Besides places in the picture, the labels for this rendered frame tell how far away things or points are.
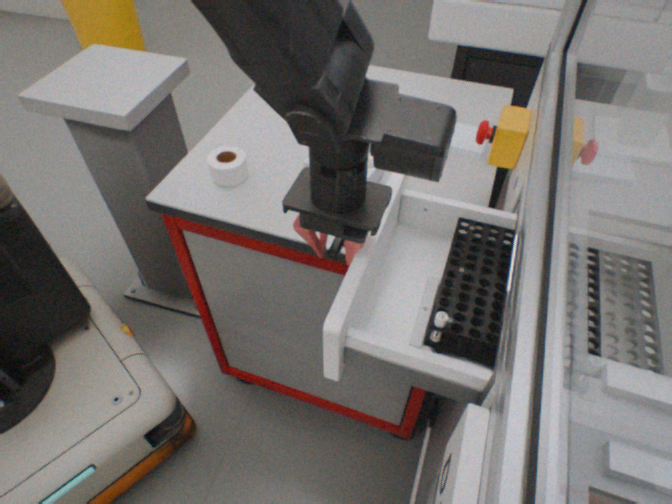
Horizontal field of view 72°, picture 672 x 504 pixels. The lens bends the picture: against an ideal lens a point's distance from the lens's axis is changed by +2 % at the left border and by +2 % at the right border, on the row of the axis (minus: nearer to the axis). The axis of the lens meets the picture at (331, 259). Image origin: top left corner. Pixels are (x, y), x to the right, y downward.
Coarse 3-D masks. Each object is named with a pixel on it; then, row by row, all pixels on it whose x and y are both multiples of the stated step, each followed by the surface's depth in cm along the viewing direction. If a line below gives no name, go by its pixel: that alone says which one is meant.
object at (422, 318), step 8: (432, 280) 59; (432, 288) 58; (424, 296) 57; (432, 296) 57; (424, 304) 56; (424, 312) 56; (416, 320) 55; (424, 320) 55; (416, 328) 54; (424, 328) 54; (416, 336) 53; (416, 344) 53
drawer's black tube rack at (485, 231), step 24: (480, 240) 56; (504, 240) 57; (456, 264) 58; (480, 264) 54; (504, 264) 54; (480, 288) 52; (504, 288) 52; (456, 312) 49; (480, 312) 53; (456, 336) 48; (480, 336) 47; (480, 360) 49
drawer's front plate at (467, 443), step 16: (464, 416) 41; (480, 416) 39; (464, 432) 38; (480, 432) 38; (448, 448) 46; (464, 448) 37; (480, 448) 37; (464, 464) 36; (480, 464) 36; (448, 480) 40; (464, 480) 36; (448, 496) 37; (464, 496) 35
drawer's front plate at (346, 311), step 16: (400, 176) 60; (400, 192) 61; (384, 224) 55; (368, 240) 52; (384, 240) 59; (368, 256) 51; (384, 256) 63; (352, 272) 49; (368, 272) 53; (352, 288) 48; (368, 288) 56; (336, 304) 47; (352, 304) 48; (336, 320) 45; (352, 320) 51; (336, 336) 45; (336, 352) 47; (336, 368) 50
